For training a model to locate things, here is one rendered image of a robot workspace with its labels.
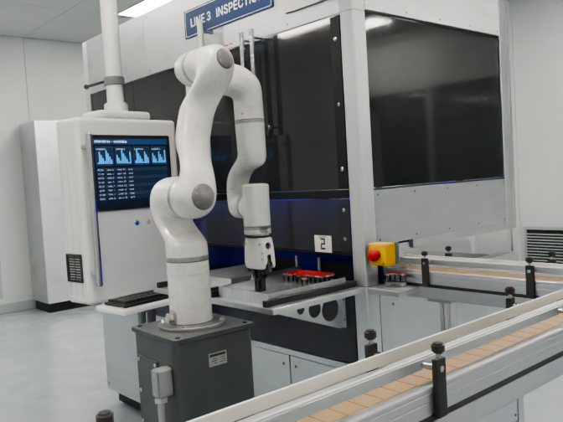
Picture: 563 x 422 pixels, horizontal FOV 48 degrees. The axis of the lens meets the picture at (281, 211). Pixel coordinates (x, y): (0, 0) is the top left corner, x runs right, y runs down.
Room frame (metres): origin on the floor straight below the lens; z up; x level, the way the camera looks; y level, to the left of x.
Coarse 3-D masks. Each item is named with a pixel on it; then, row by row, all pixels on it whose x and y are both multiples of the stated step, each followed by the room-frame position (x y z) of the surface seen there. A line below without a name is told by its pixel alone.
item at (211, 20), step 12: (216, 0) 2.62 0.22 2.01; (228, 0) 2.56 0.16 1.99; (240, 0) 2.50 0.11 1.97; (252, 0) 2.45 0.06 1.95; (264, 0) 2.39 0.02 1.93; (192, 12) 2.76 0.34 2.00; (204, 12) 2.69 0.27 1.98; (216, 12) 2.62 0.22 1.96; (228, 12) 2.56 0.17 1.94; (240, 12) 2.50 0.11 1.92; (252, 12) 2.45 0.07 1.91; (192, 24) 2.76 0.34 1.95; (204, 24) 2.69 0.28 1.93; (216, 24) 2.63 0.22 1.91; (192, 36) 2.77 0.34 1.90
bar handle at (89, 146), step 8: (88, 136) 2.43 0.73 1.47; (88, 144) 2.43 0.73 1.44; (88, 152) 2.43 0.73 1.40; (88, 160) 2.43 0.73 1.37; (88, 168) 2.43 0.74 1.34; (88, 176) 2.44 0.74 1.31; (96, 200) 2.44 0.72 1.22; (96, 208) 2.44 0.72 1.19; (96, 216) 2.43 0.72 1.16; (96, 224) 2.43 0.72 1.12; (96, 232) 2.43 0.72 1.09; (96, 240) 2.43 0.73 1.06; (96, 248) 2.43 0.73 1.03; (96, 256) 2.43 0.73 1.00; (96, 264) 2.43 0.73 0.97; (96, 272) 2.43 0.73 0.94; (96, 280) 2.43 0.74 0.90
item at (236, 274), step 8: (216, 272) 2.48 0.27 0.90; (224, 272) 2.50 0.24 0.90; (232, 272) 2.53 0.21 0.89; (240, 272) 2.55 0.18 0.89; (248, 272) 2.56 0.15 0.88; (272, 272) 2.33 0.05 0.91; (280, 272) 2.36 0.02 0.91; (216, 280) 2.27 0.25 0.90; (224, 280) 2.24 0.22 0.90; (232, 280) 2.21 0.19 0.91; (240, 280) 2.23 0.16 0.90
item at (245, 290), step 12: (276, 276) 2.23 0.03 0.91; (228, 288) 2.03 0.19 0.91; (240, 288) 2.13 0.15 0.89; (252, 288) 2.16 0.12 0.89; (276, 288) 2.15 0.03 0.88; (288, 288) 2.14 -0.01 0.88; (300, 288) 1.96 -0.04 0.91; (312, 288) 2.00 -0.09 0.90; (240, 300) 1.98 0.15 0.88; (252, 300) 1.93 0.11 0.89; (264, 300) 1.89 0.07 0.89
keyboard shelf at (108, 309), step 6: (162, 300) 2.47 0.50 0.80; (168, 300) 2.47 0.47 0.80; (96, 306) 2.43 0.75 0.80; (102, 306) 2.41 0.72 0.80; (108, 306) 2.40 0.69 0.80; (114, 306) 2.39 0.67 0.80; (132, 306) 2.37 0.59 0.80; (138, 306) 2.37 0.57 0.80; (144, 306) 2.38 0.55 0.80; (150, 306) 2.40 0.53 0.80; (156, 306) 2.42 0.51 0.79; (108, 312) 2.38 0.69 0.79; (114, 312) 2.35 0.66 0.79; (120, 312) 2.32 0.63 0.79; (126, 312) 2.32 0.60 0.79; (132, 312) 2.34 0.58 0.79
